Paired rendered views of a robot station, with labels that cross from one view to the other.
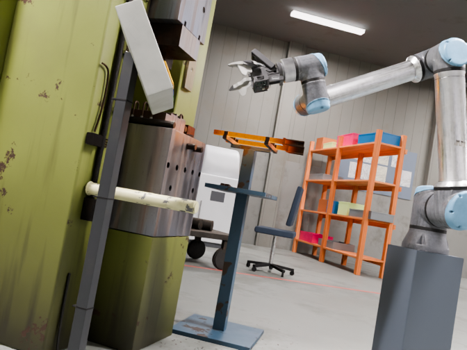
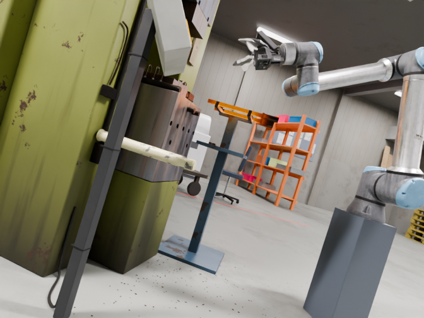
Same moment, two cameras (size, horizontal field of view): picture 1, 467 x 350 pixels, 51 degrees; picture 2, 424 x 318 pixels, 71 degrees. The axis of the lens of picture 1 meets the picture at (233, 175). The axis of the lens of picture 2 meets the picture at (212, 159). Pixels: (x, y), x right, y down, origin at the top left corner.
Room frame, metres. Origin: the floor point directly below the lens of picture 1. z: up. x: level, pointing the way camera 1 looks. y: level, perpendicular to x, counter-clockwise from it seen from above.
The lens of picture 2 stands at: (0.57, 0.13, 0.69)
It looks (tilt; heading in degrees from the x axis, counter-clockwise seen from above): 1 degrees down; 356
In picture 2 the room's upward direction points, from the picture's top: 17 degrees clockwise
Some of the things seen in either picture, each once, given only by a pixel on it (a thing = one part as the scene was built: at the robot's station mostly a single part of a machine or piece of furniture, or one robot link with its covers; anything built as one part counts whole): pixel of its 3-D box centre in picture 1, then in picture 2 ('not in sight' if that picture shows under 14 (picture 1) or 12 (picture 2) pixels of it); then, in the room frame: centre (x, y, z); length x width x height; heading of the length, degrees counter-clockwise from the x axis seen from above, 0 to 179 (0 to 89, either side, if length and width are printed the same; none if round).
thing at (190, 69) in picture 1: (189, 73); (194, 50); (2.47, 0.31, 1.27); 0.09 x 0.02 x 0.17; 161
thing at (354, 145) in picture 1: (345, 198); (274, 156); (7.81, -1.81, 1.04); 2.33 x 0.61 x 2.07; 13
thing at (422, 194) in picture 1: (432, 207); (376, 184); (2.09, -0.86, 0.79); 0.17 x 0.15 x 0.18; 8
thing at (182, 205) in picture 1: (140, 197); (145, 149); (1.78, 0.31, 0.62); 0.44 x 0.05 x 0.05; 71
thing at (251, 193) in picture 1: (242, 192); (223, 150); (2.53, -0.06, 0.72); 0.40 x 0.30 x 0.02; 166
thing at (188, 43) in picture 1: (148, 40); (164, 15); (2.20, 0.49, 1.32); 0.42 x 0.20 x 0.10; 71
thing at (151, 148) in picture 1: (126, 176); (134, 127); (2.26, 0.48, 0.69); 0.56 x 0.38 x 0.45; 71
